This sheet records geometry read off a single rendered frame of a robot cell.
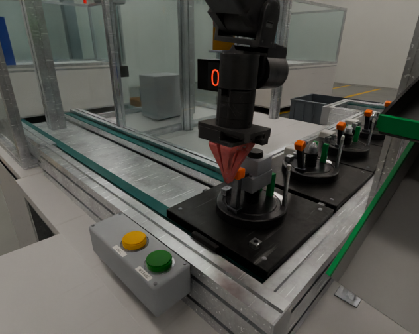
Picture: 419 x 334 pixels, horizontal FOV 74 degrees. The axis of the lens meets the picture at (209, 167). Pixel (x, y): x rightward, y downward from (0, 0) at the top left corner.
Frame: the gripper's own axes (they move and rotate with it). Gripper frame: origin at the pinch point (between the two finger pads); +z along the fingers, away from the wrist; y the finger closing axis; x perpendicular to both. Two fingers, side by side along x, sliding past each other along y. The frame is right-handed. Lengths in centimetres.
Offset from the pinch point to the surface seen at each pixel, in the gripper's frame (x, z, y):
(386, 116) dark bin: 1.6, -14.2, -20.6
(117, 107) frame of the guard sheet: -22, 1, 75
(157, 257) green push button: 13.6, 10.3, 2.0
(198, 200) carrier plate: -3.1, 9.4, 9.9
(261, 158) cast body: -7.3, -2.4, -1.4
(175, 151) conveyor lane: -20.6, 9.5, 38.2
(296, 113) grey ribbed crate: -195, 21, 83
